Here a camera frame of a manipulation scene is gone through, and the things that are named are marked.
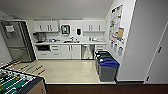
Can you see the stainless steel dishwasher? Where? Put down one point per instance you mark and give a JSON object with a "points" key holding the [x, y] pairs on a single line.
{"points": [[88, 52]]}

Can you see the chrome sink faucet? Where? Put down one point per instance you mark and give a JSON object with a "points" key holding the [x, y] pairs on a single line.
{"points": [[72, 39]]}

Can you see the steel paper towel dispenser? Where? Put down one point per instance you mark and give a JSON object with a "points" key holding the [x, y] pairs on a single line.
{"points": [[65, 29]]}

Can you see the grey trash bin blue lid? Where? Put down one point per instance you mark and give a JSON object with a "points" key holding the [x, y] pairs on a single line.
{"points": [[108, 70]]}

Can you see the brown cork pin board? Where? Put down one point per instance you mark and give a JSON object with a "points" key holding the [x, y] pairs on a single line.
{"points": [[120, 32]]}

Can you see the white upper cabinet small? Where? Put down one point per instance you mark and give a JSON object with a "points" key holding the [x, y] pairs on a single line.
{"points": [[46, 26]]}

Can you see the black coffee machine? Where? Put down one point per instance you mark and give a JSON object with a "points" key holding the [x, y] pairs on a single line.
{"points": [[40, 37]]}

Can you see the stainless steel refrigerator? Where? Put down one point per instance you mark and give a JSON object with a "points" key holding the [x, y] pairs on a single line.
{"points": [[18, 41]]}

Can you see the foosball table wooden green field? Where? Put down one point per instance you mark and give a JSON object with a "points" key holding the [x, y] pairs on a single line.
{"points": [[16, 81]]}

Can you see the white paper sheet on refrigerator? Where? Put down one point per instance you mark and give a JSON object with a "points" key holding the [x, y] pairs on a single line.
{"points": [[10, 29]]}

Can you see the white door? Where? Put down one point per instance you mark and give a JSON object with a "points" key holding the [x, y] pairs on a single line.
{"points": [[160, 60]]}

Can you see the small wall paper notices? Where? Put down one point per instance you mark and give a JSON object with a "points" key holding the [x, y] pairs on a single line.
{"points": [[117, 46]]}

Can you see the large white wall poster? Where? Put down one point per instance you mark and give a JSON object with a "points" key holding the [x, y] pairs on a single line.
{"points": [[116, 16]]}

